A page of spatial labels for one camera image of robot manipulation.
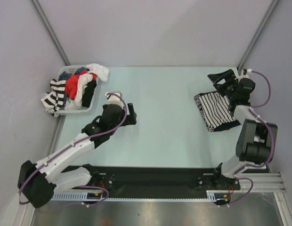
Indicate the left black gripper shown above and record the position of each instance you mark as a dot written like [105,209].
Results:
[130,119]

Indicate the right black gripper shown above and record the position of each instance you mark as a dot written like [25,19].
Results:
[215,78]

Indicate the thin striped white tank top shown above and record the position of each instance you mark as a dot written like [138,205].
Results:
[216,110]

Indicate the navy tank top red trim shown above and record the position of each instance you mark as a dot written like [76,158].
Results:
[214,124]

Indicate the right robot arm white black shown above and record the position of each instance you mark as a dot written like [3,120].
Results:
[256,143]

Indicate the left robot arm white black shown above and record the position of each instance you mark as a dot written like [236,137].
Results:
[40,181]

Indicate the grey blue tank top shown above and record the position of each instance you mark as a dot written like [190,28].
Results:
[66,72]

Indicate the black white striped tank top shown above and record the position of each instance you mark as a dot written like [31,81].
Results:
[54,100]

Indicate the grey plastic laundry basket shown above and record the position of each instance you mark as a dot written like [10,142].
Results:
[81,110]

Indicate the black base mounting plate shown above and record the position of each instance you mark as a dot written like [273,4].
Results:
[133,180]

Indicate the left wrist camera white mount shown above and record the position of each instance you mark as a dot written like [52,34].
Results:
[115,98]

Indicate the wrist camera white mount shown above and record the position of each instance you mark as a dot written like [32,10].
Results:
[245,74]
[115,98]

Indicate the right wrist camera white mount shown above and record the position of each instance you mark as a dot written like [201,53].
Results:
[245,74]

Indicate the aluminium extrusion rail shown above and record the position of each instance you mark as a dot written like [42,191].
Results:
[262,182]

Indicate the slotted cable duct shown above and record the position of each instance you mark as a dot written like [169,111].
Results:
[177,196]

